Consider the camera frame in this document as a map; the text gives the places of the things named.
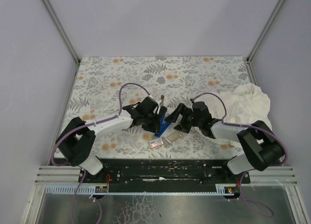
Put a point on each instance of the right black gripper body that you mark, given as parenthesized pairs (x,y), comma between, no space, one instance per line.
(185,118)

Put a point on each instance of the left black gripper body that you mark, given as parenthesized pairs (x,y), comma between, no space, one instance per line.
(153,118)

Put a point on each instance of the blue stapler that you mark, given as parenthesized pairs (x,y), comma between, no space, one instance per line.
(163,126)

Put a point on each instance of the red white staple box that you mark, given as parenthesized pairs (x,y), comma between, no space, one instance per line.
(155,143)

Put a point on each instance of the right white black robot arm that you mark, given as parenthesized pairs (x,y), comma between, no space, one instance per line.
(261,148)

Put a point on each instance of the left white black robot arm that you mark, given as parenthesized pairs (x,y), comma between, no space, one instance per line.
(76,141)

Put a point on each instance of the white crumpled cloth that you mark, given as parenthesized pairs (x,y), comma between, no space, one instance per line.
(246,104)

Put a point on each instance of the floral patterned table mat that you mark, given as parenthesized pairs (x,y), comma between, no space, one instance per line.
(104,83)

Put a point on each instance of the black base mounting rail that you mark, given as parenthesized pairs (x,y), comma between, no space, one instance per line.
(164,173)

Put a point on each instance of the white slotted cable duct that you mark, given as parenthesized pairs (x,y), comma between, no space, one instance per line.
(212,190)

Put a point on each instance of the right aluminium extrusion rail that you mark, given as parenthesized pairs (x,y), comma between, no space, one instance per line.
(273,176)

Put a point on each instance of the aluminium extrusion rail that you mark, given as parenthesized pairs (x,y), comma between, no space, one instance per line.
(52,175)
(273,176)

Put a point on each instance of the left aluminium extrusion rail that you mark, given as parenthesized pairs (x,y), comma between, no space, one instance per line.
(52,175)

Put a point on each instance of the left aluminium frame post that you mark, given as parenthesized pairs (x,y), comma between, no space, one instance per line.
(61,31)

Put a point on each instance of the aluminium frame post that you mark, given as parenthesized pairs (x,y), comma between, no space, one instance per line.
(266,29)
(61,31)

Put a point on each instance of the right aluminium frame post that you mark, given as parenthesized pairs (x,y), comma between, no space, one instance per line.
(266,29)

